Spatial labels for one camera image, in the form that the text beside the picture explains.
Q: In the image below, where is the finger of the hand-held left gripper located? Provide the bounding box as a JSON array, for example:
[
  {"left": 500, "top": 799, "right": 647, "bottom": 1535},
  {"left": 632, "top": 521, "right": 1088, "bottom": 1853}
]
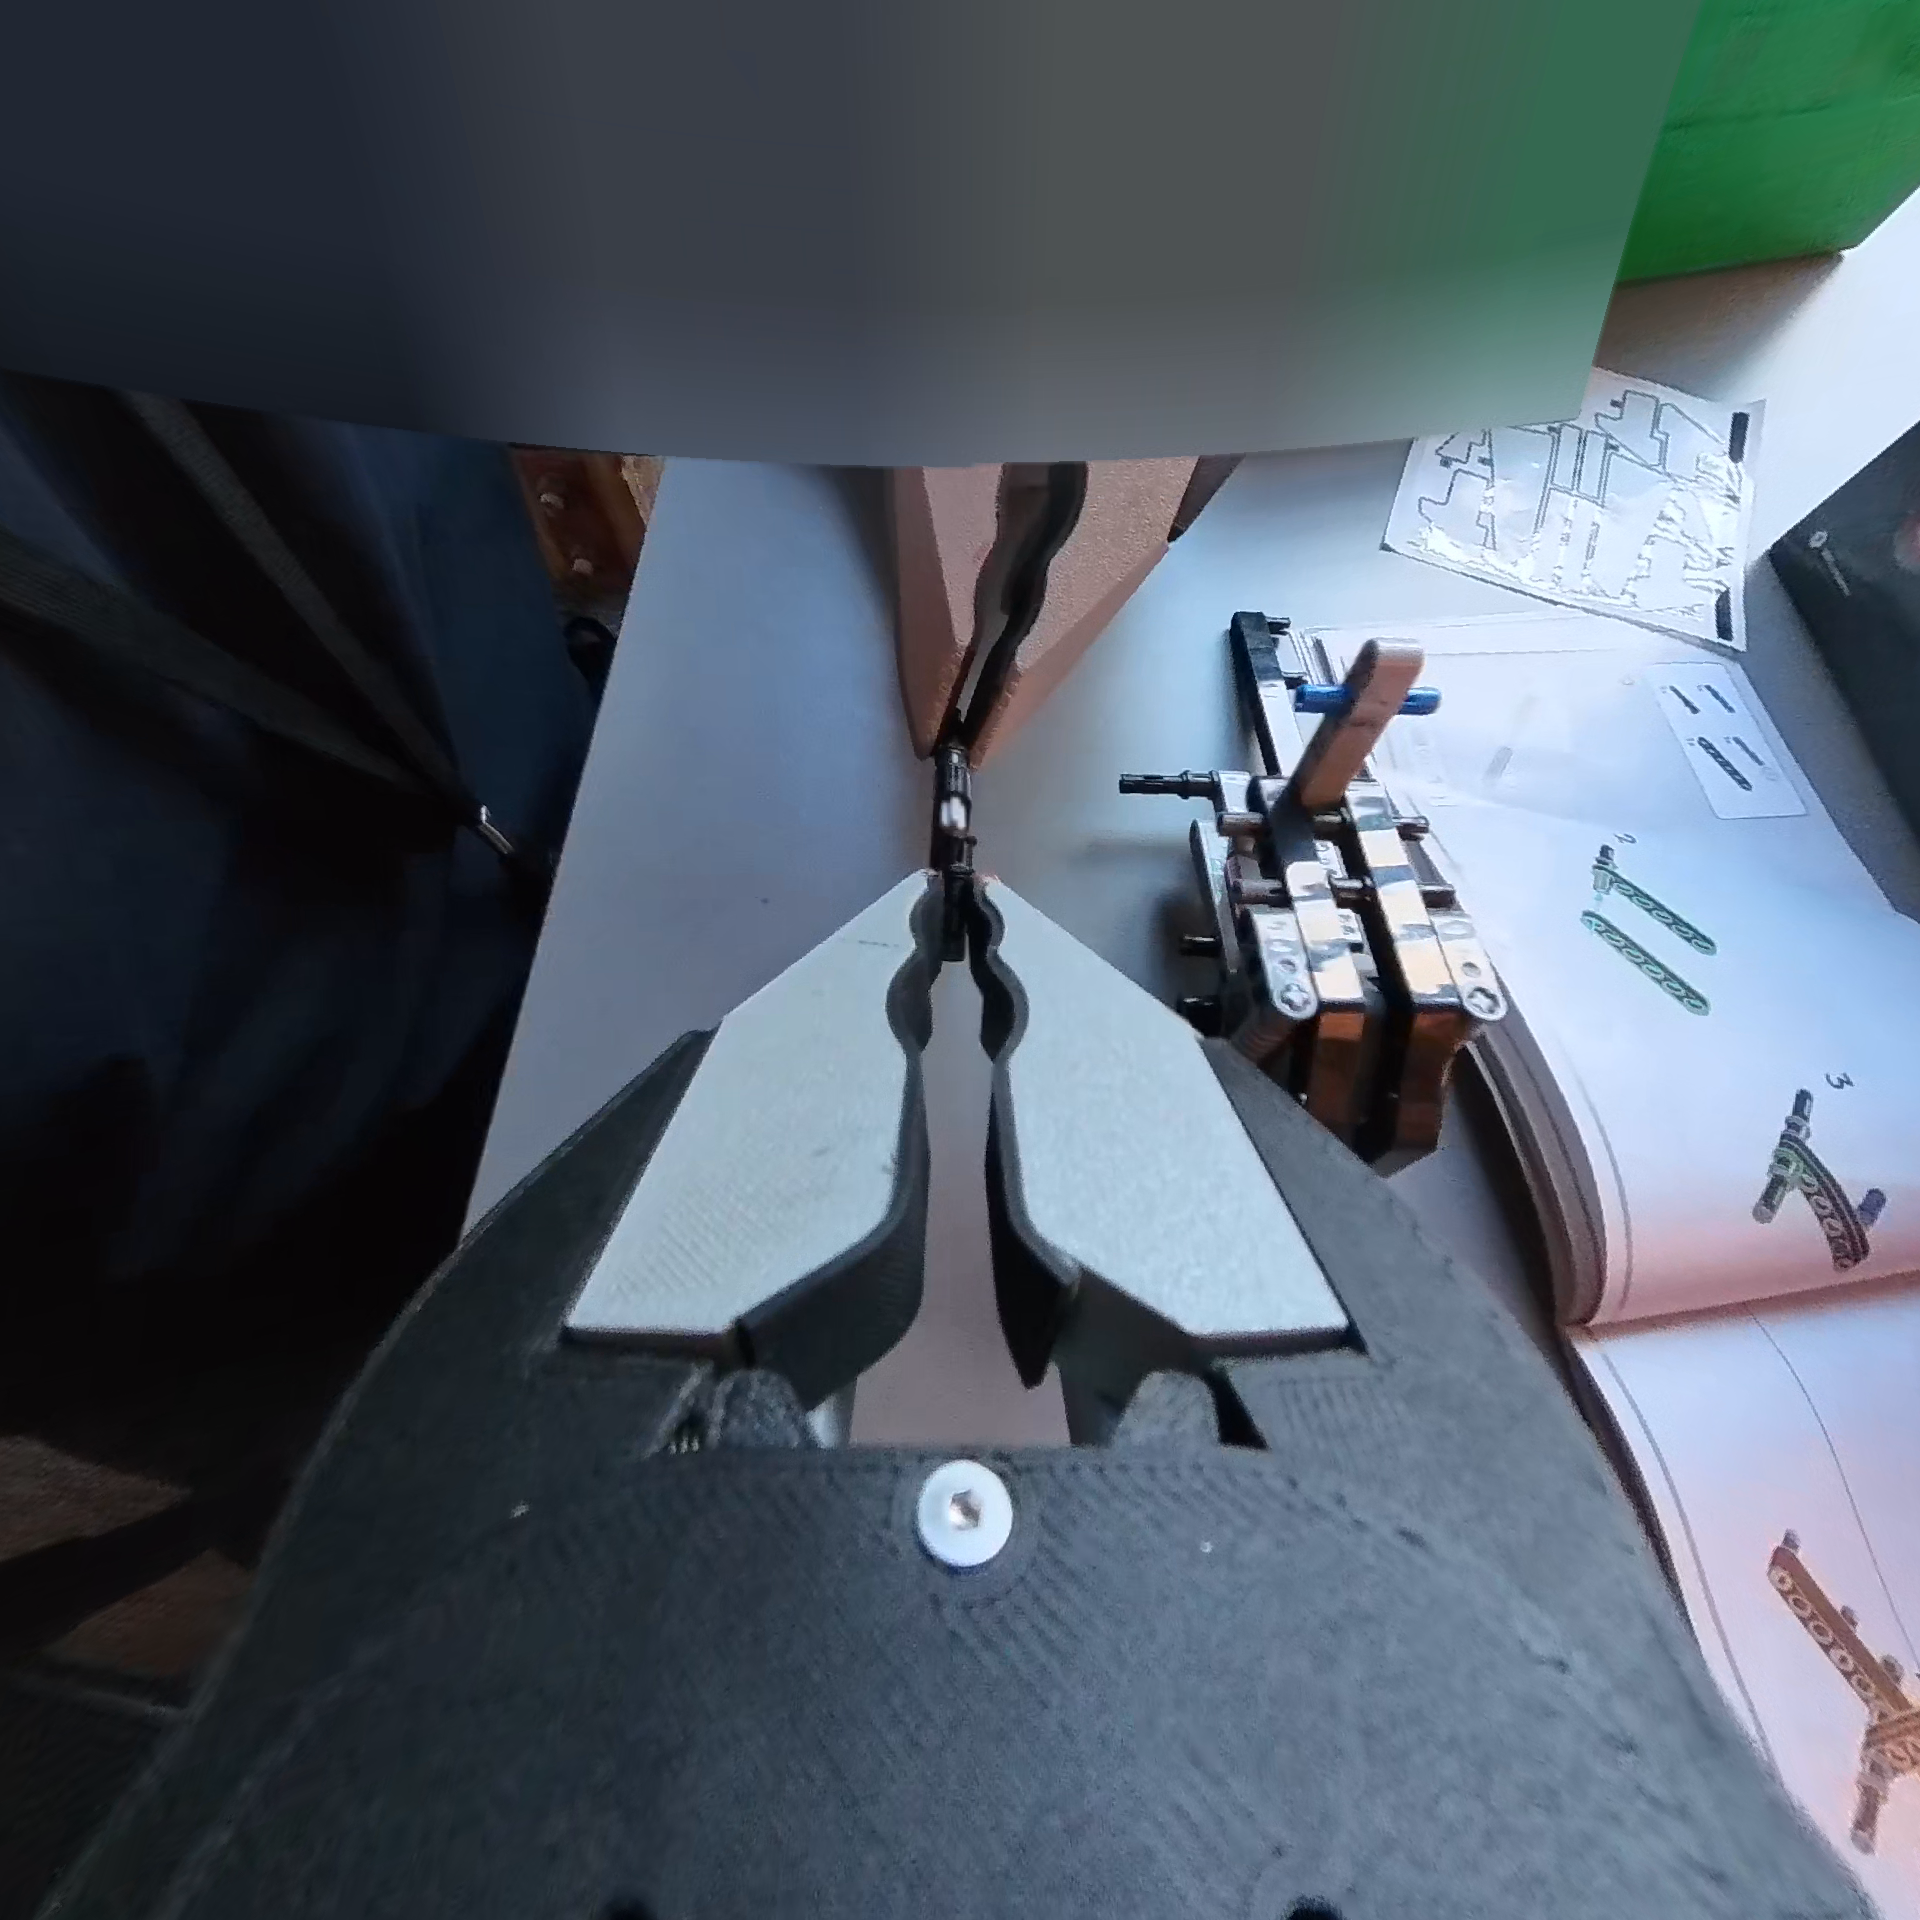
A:
[
  {"left": 960, "top": 453, "right": 1207, "bottom": 756},
  {"left": 881, "top": 460, "right": 1036, "bottom": 763}
]

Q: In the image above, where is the black lego set box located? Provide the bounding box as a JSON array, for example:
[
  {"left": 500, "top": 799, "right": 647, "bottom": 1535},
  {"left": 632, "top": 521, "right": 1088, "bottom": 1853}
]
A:
[{"left": 1768, "top": 420, "right": 1920, "bottom": 920}]

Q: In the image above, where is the lego instruction booklet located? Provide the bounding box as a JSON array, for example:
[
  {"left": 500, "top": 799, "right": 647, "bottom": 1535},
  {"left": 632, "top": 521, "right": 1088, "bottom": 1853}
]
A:
[{"left": 1298, "top": 612, "right": 1920, "bottom": 1920}]

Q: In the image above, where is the partly built lego model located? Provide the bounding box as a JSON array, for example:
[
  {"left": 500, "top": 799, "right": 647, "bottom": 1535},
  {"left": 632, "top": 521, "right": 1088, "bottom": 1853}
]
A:
[{"left": 1117, "top": 607, "right": 1514, "bottom": 1174}]

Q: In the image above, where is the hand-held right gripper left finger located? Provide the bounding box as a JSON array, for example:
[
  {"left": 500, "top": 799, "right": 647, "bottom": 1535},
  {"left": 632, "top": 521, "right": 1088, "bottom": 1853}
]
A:
[{"left": 563, "top": 869, "right": 943, "bottom": 1403}]

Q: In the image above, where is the green box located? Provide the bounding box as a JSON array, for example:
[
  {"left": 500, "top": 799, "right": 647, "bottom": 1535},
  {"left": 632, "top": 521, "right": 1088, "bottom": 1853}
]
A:
[{"left": 1617, "top": 0, "right": 1920, "bottom": 288}]

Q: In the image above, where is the clear sticker sheet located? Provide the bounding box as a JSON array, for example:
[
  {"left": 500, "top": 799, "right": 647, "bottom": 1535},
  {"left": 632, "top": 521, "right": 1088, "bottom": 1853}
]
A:
[{"left": 1378, "top": 368, "right": 1769, "bottom": 656}]

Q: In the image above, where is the black lego axle piece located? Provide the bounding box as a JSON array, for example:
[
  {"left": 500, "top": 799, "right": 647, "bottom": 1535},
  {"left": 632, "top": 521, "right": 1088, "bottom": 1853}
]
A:
[{"left": 928, "top": 743, "right": 986, "bottom": 963}]

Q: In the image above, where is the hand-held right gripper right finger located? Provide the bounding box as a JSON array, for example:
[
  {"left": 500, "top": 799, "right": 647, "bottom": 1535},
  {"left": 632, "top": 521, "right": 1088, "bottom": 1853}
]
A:
[{"left": 960, "top": 880, "right": 1354, "bottom": 1394}]

